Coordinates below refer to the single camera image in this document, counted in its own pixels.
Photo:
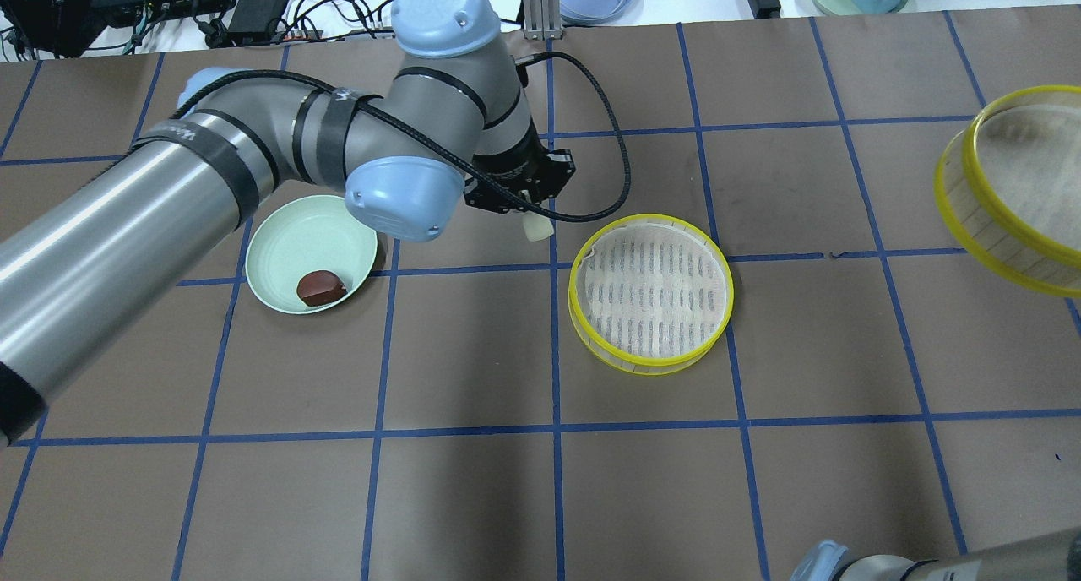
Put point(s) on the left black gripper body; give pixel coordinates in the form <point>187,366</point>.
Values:
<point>513,173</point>

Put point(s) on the pale yellow bun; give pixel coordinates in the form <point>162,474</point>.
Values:
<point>536,227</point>

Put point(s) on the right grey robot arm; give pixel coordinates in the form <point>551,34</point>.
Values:
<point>1045,557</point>

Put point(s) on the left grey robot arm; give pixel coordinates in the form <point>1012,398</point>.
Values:
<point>455,127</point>

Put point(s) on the pale green plate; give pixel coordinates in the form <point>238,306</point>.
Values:
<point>311,233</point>

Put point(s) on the brown red bun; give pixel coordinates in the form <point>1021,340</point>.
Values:
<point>320,288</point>

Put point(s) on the aluminium frame post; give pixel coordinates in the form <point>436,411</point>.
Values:
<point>542,20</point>

